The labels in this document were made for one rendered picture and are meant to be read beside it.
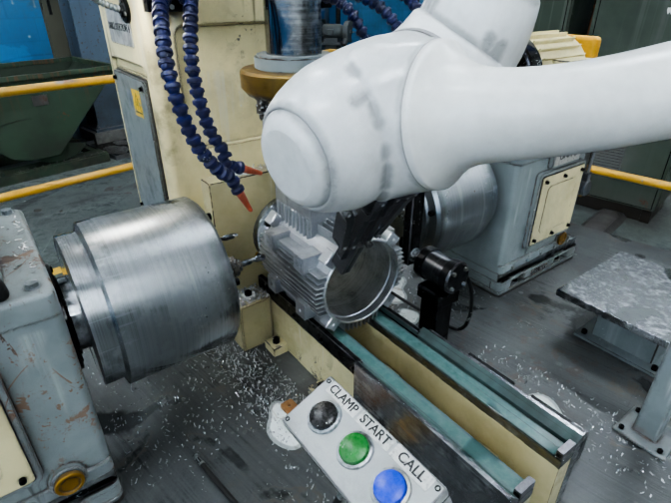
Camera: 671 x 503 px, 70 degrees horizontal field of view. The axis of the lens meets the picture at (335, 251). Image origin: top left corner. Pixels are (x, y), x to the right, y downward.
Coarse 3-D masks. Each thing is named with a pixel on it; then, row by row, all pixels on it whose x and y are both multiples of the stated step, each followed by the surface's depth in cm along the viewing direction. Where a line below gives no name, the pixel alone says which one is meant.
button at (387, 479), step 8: (384, 472) 42; (392, 472) 42; (376, 480) 42; (384, 480) 42; (392, 480) 42; (400, 480) 41; (376, 488) 42; (384, 488) 41; (392, 488) 41; (400, 488) 41; (376, 496) 41; (384, 496) 41; (392, 496) 41; (400, 496) 41
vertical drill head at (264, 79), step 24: (264, 0) 73; (288, 0) 70; (312, 0) 72; (288, 24) 72; (312, 24) 73; (288, 48) 74; (312, 48) 75; (240, 72) 77; (264, 72) 74; (288, 72) 74; (264, 96) 74
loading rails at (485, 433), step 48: (288, 336) 96; (336, 336) 83; (384, 336) 86; (432, 336) 81; (384, 384) 71; (432, 384) 79; (480, 384) 73; (432, 432) 64; (480, 432) 72; (528, 432) 65; (576, 432) 63; (480, 480) 58; (528, 480) 58
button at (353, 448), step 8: (344, 440) 46; (352, 440) 45; (360, 440) 45; (344, 448) 45; (352, 448) 45; (360, 448) 45; (368, 448) 45; (344, 456) 44; (352, 456) 44; (360, 456) 44; (352, 464) 44
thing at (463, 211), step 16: (464, 176) 96; (480, 176) 98; (432, 192) 91; (448, 192) 93; (464, 192) 95; (480, 192) 98; (496, 192) 102; (432, 208) 92; (448, 208) 93; (464, 208) 96; (480, 208) 99; (400, 224) 101; (432, 224) 94; (448, 224) 94; (464, 224) 97; (480, 224) 101; (400, 240) 101; (432, 240) 95; (448, 240) 97; (464, 240) 103
